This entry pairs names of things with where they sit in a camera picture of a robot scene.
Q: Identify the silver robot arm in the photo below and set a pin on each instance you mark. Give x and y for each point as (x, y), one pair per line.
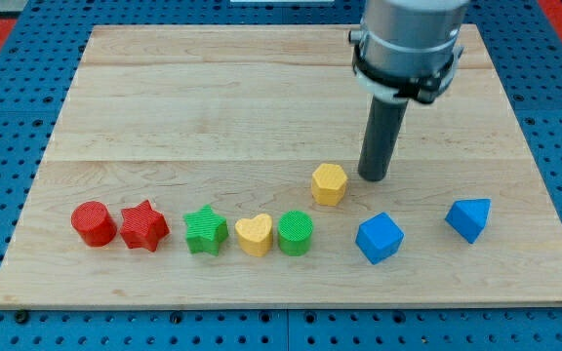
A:
(406, 49)

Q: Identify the blue cube block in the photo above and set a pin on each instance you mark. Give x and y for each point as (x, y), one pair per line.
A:
(379, 237)

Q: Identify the yellow hexagon block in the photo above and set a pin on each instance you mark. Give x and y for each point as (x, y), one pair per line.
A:
(328, 184)

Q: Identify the green cylinder block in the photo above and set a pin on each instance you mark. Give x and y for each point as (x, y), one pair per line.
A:
(294, 231)

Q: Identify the yellow heart block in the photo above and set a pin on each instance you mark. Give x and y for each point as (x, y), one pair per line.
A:
(254, 234)

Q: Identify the wooden board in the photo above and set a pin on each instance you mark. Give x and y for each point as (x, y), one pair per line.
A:
(238, 118)

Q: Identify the green star block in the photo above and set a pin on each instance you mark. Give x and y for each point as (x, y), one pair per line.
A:
(205, 231)

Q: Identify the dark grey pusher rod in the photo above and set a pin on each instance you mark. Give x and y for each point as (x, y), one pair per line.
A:
(382, 130)

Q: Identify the red star block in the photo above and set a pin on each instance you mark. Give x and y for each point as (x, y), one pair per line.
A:
(143, 227)

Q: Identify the blue triangular prism block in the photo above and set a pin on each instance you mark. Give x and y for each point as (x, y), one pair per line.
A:
(469, 217)

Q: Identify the red cylinder block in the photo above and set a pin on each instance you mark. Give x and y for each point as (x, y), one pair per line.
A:
(93, 223)

